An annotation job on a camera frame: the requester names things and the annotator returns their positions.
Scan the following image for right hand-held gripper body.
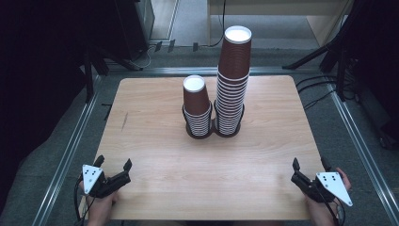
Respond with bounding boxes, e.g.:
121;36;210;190
291;170;354;207

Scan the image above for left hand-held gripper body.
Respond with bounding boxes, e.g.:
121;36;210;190
82;164;132;200

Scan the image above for tall stack of paper cups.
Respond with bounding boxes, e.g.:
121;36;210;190
214;71;251;137

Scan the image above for black double cup holder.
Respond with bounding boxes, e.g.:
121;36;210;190
181;99;246;140

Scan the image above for person's right hand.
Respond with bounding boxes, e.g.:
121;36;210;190
304;168;353;221

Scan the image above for person's left hand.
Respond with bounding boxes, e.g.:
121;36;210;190
78;181;120;219

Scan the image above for short stack of paper cups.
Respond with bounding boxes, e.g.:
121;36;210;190
183;74;213;137

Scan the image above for black metal stand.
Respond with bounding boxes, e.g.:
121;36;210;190
82;46;144;104

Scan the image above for black tripod stand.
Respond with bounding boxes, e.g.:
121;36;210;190
281;0;399;103

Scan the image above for dark cabinet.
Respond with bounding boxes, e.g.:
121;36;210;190
113;0;155;61

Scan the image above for light wooden cabinet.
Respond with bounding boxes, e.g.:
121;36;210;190
206;0;355;47

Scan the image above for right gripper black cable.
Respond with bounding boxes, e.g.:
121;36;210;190
319;187;346;226

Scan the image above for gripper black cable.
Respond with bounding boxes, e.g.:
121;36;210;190
73;177;96;226
319;187;346;226

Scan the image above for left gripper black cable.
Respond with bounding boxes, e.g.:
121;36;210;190
73;177;96;226

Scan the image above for aluminium floor rail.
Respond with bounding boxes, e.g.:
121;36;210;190
31;74;105;226
105;65;322;77
325;82;399;226

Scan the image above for black floor cables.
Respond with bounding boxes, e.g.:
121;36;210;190
295;73;360;111

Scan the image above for white floor cable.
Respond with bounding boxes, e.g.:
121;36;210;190
129;42;158;72

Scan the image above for black hanging cable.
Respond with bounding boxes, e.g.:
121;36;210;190
200;0;228;49

